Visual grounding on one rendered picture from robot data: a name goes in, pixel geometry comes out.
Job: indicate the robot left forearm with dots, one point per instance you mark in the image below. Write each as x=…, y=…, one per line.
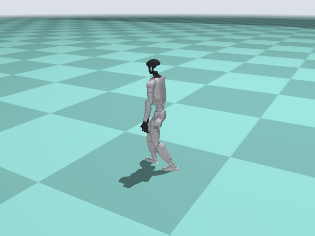
x=147, y=111

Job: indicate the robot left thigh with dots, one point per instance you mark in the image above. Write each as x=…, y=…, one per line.
x=155, y=131

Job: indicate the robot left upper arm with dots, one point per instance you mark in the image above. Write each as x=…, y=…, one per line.
x=150, y=90

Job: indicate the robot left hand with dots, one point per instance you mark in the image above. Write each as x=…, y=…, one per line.
x=144, y=126

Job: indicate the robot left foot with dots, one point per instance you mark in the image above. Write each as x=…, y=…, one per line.
x=169, y=168

